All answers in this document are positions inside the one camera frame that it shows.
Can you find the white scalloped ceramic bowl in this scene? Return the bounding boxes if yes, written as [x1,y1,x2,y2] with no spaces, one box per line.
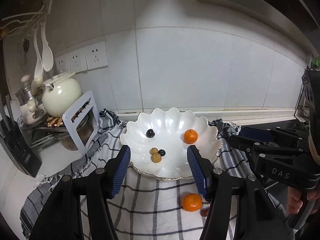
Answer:
[120,107,222,181]

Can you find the white ladle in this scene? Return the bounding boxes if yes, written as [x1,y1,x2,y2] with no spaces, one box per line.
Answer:
[33,28,44,79]

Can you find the wooden trivet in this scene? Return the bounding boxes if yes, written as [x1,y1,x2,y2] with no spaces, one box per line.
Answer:
[46,116,63,127]

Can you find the dark grape in bowl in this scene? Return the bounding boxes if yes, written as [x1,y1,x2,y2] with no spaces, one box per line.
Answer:
[146,129,155,138]

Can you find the small dark blueberry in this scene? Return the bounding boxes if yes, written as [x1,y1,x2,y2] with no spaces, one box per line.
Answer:
[158,149,166,157]

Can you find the white dish rack frame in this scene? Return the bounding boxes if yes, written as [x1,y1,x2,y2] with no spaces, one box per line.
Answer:
[62,90,99,155]

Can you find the white rice spoon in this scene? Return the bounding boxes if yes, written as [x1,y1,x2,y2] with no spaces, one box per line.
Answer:
[40,21,54,72]

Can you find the black knife block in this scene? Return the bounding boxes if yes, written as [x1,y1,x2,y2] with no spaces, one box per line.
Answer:
[0,93,43,178]

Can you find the white wall-mounted rack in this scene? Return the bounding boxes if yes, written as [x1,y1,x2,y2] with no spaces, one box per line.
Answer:
[1,0,53,40]

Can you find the orange mandarin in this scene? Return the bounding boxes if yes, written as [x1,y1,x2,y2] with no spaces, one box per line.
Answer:
[182,193,202,212]
[183,129,199,144]

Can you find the checked grey white cloth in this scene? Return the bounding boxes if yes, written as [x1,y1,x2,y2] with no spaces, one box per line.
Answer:
[20,109,294,239]

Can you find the black wire spice rack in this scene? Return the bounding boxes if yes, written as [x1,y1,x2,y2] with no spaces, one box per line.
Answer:
[294,66,313,122]

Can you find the tan longan fruit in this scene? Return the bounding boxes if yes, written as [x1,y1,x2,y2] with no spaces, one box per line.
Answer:
[151,153,162,163]
[150,147,158,154]

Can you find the small steel steamer pot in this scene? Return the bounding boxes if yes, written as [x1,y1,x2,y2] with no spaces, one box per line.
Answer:
[15,75,33,106]

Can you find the orange mandarin in bowl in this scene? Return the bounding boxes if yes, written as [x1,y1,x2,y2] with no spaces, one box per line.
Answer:
[183,129,199,144]

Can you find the cream ceramic pot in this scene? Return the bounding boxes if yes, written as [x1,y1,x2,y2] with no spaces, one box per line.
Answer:
[41,72,82,117]

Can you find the white wall socket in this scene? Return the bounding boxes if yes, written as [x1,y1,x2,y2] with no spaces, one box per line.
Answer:
[55,54,71,74]
[68,48,87,73]
[85,42,108,70]

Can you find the person's right hand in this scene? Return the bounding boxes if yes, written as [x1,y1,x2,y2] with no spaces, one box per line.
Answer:
[287,186,320,215]

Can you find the steel pot under rack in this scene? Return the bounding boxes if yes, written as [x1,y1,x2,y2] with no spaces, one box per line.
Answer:
[53,115,98,152]

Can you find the steel range hood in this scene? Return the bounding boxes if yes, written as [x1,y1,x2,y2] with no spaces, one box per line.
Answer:
[199,0,319,57]

